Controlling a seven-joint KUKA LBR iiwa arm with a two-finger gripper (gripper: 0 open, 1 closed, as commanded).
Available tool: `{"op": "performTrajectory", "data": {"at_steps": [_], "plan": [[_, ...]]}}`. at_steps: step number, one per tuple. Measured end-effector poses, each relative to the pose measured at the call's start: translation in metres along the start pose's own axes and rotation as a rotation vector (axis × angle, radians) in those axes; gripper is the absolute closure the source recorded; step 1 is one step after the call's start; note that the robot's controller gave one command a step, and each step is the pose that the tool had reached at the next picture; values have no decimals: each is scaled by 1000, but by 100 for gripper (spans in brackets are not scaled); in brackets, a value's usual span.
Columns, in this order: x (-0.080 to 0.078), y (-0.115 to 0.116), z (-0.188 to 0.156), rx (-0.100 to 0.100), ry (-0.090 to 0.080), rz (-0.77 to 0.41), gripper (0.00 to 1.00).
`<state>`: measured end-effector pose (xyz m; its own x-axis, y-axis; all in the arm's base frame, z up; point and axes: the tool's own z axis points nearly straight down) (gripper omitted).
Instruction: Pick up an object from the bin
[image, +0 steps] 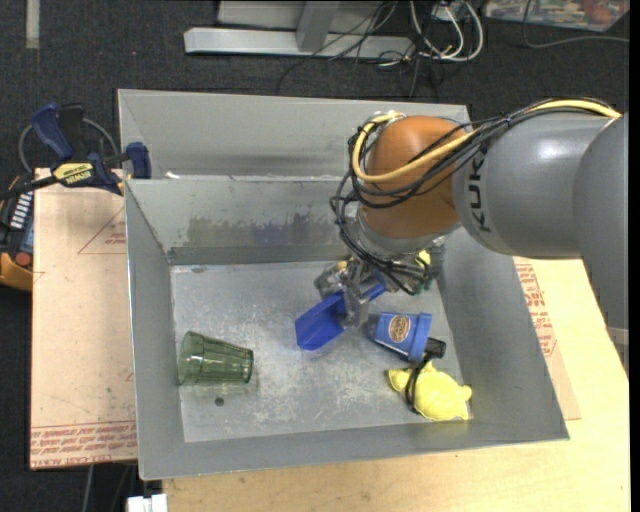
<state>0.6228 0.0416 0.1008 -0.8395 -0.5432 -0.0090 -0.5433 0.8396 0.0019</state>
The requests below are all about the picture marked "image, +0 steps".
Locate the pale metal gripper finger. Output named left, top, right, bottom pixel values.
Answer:
left=343, top=293, right=370, bottom=330

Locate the blue plastic scoop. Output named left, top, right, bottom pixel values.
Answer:
left=293, top=285, right=387, bottom=352

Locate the blue cup with round label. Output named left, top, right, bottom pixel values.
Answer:
left=368, top=311, right=433, bottom=365

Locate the grey metal bin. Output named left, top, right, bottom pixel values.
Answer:
left=116, top=88, right=572, bottom=482

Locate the yellow toy turtle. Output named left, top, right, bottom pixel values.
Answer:
left=386, top=361, right=474, bottom=422

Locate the green clear glass cup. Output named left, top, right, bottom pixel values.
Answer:
left=176, top=329, right=256, bottom=387

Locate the black cylinder with cord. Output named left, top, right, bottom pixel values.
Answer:
left=404, top=336, right=448, bottom=414

